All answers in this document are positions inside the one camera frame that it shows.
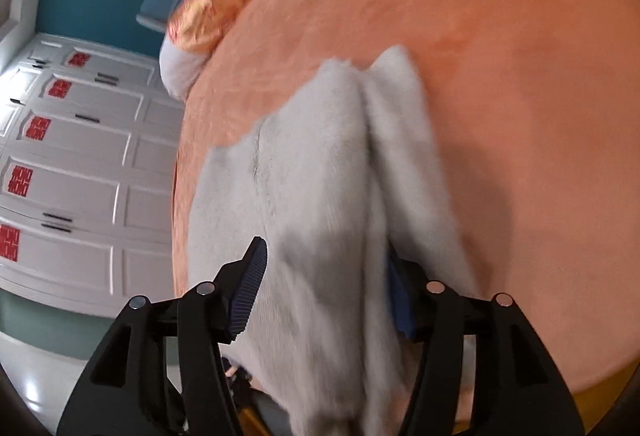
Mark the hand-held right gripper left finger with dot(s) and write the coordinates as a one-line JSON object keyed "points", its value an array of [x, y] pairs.
{"points": [[246, 296]]}

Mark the white panelled wardrobe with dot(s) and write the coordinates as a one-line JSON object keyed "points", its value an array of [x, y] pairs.
{"points": [[90, 196]]}

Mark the grey sweater with black hearts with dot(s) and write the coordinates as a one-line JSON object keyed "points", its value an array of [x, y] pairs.
{"points": [[310, 196]]}

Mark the orange plush bed blanket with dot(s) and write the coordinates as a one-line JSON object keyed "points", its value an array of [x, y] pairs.
{"points": [[500, 90]]}

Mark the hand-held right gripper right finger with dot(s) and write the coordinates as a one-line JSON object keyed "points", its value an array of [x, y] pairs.
{"points": [[402, 306]]}

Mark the long white pillow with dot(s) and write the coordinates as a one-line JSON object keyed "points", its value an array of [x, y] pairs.
{"points": [[180, 65]]}

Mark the red paper door decal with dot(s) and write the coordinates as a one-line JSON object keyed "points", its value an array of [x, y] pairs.
{"points": [[78, 59], [37, 128], [20, 179], [60, 88], [8, 243]]}

